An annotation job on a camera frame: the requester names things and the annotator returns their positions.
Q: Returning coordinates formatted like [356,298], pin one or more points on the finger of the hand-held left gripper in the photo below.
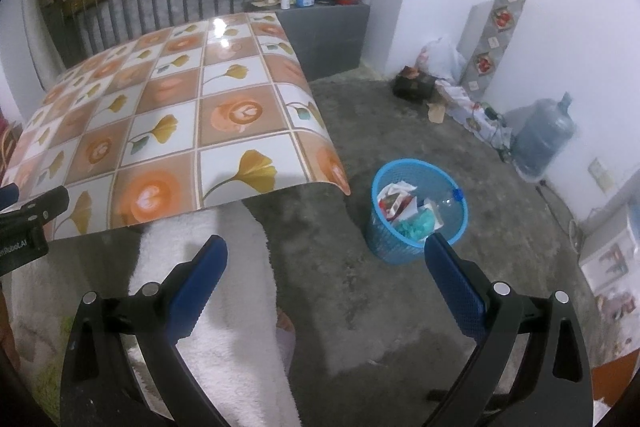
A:
[7,197]
[35,209]

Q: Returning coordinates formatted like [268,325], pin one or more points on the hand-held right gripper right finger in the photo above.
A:
[457,287]

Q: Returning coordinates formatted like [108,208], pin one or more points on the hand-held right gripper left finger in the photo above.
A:
[195,287]

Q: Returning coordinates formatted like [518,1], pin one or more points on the teal plastic bag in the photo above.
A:
[415,227]

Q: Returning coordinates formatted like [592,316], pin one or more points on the blue and white carton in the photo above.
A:
[432,216]

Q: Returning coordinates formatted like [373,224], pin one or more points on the blue plastic mesh basket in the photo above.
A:
[385,247]

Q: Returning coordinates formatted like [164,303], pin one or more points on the clear bottle with blue cap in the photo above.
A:
[447,198]

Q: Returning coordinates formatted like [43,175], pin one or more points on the white cloth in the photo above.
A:
[397,191]

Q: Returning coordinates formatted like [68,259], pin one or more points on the white fluffy robe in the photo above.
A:
[235,347]

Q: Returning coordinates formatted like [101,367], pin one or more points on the white storage box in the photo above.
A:
[615,252]

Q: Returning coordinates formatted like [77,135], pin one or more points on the table with floral tablecloth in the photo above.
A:
[200,122]

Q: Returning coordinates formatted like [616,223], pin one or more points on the large blue water jug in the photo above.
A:
[542,137]

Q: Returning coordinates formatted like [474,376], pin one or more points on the brown paper scrap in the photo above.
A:
[436,113]

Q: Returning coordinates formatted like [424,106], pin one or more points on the patterned cloth on floor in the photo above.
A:
[467,107]

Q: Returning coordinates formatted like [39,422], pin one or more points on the dark brown box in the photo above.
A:
[414,84]

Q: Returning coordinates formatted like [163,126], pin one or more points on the white plastic bag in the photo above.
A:
[442,59]

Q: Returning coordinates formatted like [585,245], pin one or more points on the grey cabinet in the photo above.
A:
[325,39]

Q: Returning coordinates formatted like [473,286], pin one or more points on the wall socket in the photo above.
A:
[601,177]

